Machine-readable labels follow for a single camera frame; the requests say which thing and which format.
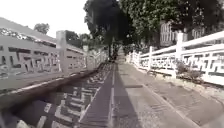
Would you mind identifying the large dark tree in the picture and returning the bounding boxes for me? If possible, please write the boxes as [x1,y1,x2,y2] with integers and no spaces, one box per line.
[83,0,134,63]

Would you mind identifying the grey concrete ramp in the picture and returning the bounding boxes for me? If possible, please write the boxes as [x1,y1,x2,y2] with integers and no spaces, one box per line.
[77,61,201,128]

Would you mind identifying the distant trees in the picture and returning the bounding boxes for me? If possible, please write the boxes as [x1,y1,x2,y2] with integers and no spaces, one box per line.
[64,29,101,51]

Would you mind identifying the leafy trees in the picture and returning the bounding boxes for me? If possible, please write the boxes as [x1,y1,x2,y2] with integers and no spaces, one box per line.
[118,0,224,54]

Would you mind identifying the building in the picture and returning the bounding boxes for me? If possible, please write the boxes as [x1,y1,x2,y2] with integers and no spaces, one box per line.
[159,20,224,48]

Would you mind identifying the dark stone steps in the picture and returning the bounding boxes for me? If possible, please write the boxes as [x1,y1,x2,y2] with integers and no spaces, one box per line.
[0,61,114,128]

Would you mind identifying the small bush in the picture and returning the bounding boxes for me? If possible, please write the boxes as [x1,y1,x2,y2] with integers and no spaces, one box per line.
[174,61,204,83]

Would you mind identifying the distant tree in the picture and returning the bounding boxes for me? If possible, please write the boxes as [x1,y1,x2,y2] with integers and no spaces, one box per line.
[33,22,51,36]

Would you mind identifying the white stone lattice railing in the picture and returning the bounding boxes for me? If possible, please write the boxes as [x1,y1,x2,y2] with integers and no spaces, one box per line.
[0,16,109,93]
[125,30,224,87]

